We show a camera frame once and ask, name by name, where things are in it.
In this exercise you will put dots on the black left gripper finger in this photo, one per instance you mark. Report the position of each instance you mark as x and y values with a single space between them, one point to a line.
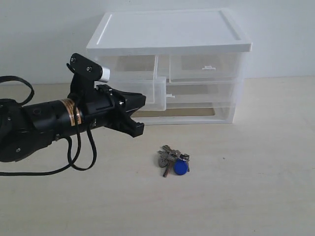
125 124
128 102

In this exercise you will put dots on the white plastic drawer cabinet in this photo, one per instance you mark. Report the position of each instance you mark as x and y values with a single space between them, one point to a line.
166 33

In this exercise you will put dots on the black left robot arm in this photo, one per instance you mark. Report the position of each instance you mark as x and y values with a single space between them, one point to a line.
25 129

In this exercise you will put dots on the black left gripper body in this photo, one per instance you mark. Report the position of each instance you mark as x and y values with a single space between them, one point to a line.
92 107

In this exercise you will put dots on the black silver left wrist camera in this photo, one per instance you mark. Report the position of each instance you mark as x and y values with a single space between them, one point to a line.
80 65

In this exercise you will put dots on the key bunch with blue tag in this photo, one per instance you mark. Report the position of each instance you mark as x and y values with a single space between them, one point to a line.
173 159

